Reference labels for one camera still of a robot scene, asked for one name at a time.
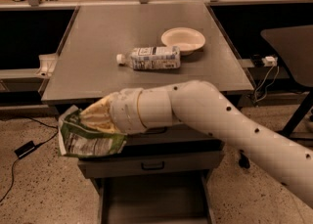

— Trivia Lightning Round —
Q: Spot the green jalapeno chip bag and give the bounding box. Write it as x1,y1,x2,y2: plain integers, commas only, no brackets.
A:
58,106,127,158

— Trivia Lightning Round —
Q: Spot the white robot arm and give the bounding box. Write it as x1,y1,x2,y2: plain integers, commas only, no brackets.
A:
80,80,313,207

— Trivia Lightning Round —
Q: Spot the grey middle drawer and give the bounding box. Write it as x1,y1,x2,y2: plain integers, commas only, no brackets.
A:
77,151,223,178

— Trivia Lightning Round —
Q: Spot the grey drawer cabinet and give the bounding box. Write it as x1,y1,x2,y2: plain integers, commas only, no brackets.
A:
42,4,252,224

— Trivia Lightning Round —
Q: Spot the grey bottom drawer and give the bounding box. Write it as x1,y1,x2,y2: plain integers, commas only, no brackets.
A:
97,171,216,224

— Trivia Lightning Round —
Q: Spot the black power adapter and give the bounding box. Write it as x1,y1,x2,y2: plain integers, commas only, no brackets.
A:
15,141,36,159

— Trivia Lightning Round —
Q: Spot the plastic water bottle with label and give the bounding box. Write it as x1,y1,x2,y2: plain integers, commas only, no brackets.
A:
116,46,181,70

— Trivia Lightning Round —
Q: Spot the white paper bowl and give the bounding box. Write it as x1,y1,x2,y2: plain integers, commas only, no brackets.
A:
161,27,206,56

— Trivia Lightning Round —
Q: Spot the white power strip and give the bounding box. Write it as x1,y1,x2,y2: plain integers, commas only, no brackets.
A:
250,55,278,67

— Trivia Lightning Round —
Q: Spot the black floor cable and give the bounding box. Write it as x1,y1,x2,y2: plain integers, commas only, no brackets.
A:
0,115,60,203

